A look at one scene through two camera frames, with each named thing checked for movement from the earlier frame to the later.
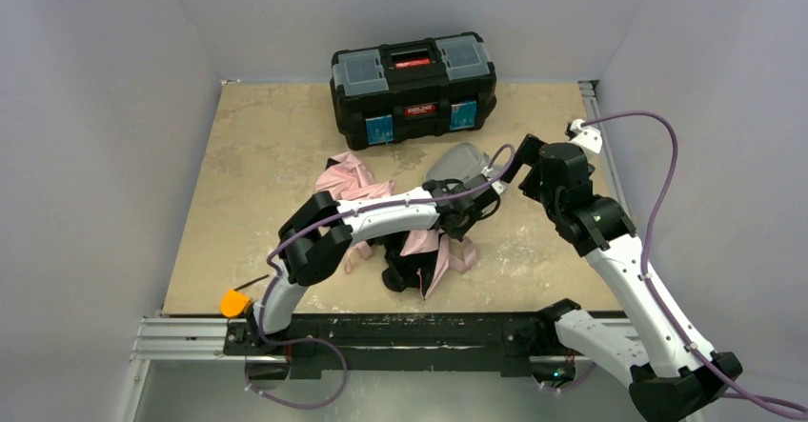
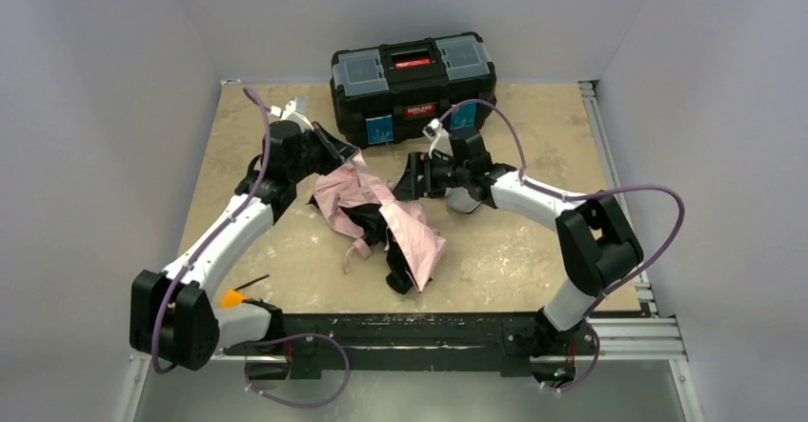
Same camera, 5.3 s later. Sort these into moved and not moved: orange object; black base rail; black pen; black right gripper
Moved: black right gripper
Not moved: black pen; black base rail; orange object
